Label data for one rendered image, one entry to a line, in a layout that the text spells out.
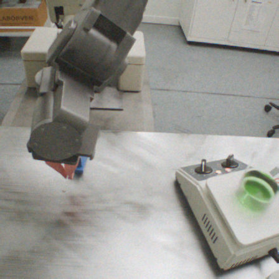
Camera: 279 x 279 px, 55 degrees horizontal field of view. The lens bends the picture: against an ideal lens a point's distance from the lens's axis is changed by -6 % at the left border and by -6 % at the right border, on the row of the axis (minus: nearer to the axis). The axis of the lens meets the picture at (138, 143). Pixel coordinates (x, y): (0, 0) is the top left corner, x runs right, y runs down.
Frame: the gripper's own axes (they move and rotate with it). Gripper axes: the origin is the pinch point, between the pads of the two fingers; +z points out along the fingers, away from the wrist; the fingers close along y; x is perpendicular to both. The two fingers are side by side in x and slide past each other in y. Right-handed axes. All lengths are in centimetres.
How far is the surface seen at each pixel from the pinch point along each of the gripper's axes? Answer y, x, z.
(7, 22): -105, 181, 48
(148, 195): 14.2, -0.4, 3.1
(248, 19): 104, 243, 45
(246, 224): 27.5, -10.0, -5.7
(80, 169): 1.2, 3.1, 2.0
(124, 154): 8.9, 9.0, 3.1
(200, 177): 22.2, 0.0, -3.0
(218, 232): 24.3, -10.0, -2.8
